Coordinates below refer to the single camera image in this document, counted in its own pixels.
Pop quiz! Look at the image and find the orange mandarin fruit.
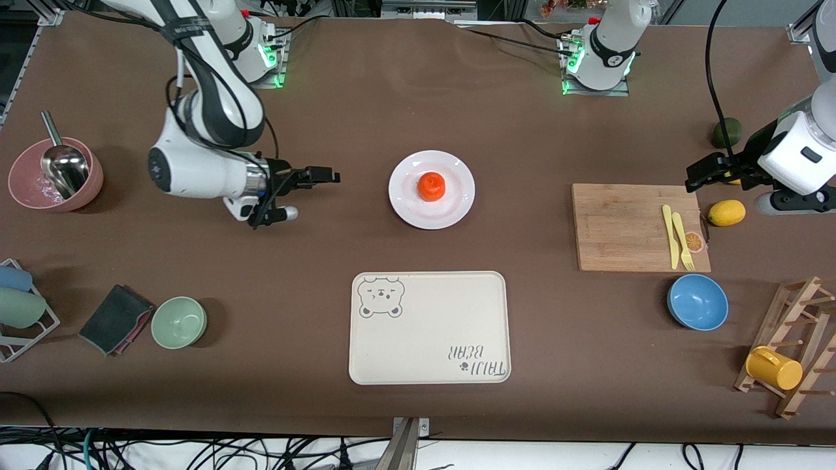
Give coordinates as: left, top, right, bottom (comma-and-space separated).
417, 172, 447, 202

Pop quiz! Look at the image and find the white round plate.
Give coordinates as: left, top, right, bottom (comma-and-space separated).
389, 150, 476, 230

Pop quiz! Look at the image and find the dark green avocado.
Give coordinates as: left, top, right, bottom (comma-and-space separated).
711, 117, 743, 149

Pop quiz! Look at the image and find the yellow plastic knife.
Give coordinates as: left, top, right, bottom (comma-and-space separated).
662, 204, 680, 270

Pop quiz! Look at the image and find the yellow plastic fork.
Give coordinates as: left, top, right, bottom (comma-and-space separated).
673, 211, 696, 272

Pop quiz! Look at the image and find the bamboo cutting board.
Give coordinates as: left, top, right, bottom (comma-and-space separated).
571, 183, 713, 274

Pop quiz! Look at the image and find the blue bowl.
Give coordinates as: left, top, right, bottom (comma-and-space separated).
667, 274, 730, 332

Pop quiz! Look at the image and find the wooden cup rack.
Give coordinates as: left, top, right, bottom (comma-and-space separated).
733, 276, 836, 420

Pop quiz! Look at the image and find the pale green bowl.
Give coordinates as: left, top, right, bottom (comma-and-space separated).
151, 296, 208, 350

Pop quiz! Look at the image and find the cream bear print tray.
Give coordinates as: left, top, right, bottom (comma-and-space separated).
348, 271, 512, 386

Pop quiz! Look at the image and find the metal box fixture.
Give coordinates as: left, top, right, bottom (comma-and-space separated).
381, 0, 479, 20

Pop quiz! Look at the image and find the yellow plastic mug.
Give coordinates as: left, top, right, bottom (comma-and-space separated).
745, 346, 804, 391

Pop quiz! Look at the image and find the metal ladle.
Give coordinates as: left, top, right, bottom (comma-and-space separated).
40, 110, 90, 200

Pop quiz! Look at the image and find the dark grey folded cloth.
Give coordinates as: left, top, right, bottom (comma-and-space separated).
78, 284, 155, 357

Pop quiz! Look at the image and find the pink bowl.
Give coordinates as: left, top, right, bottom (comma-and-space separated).
8, 136, 105, 213

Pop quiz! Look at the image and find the light blue cup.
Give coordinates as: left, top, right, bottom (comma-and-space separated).
0, 264, 33, 292

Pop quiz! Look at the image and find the pale green cup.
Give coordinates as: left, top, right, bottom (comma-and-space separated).
0, 287, 48, 330

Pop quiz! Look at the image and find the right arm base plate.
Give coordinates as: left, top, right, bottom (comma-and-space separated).
217, 29, 289, 89

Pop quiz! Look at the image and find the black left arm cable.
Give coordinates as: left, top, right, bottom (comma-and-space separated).
704, 0, 745, 167

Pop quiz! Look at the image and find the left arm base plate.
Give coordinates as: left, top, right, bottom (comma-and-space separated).
560, 34, 632, 97

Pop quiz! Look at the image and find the black table cable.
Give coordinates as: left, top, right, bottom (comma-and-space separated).
447, 20, 575, 56
265, 14, 324, 43

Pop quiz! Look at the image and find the metal clamp bracket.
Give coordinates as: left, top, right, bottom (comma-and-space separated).
374, 416, 432, 470

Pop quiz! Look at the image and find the white wire cup rack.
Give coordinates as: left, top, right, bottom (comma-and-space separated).
0, 258, 61, 364

